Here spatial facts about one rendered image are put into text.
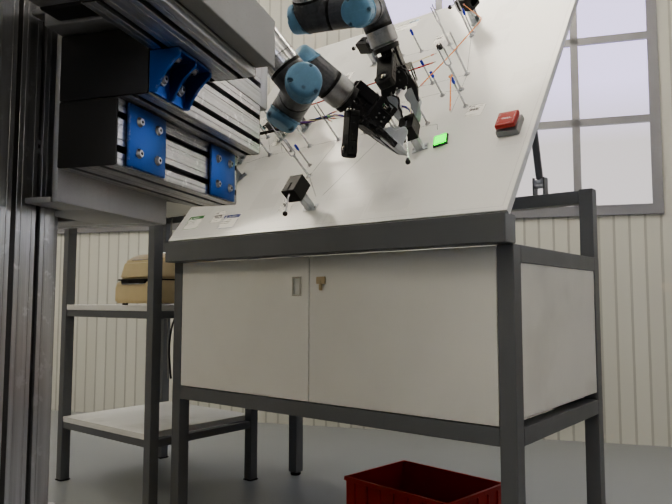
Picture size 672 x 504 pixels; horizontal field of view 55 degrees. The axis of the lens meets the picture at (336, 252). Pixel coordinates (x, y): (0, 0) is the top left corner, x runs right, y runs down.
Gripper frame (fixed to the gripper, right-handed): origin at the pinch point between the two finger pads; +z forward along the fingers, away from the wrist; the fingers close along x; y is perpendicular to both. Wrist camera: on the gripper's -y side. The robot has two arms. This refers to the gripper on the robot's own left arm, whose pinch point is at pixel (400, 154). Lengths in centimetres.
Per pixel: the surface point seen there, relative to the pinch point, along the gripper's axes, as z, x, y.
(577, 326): 64, -14, -9
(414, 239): 9.9, -12.9, -16.2
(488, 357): 32, -32, -29
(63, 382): -19, 101, -128
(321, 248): 0.8, 10.1, -30.4
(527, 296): 33.5, -28.7, -12.8
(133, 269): -24, 88, -75
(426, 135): 8.0, 12.3, 10.9
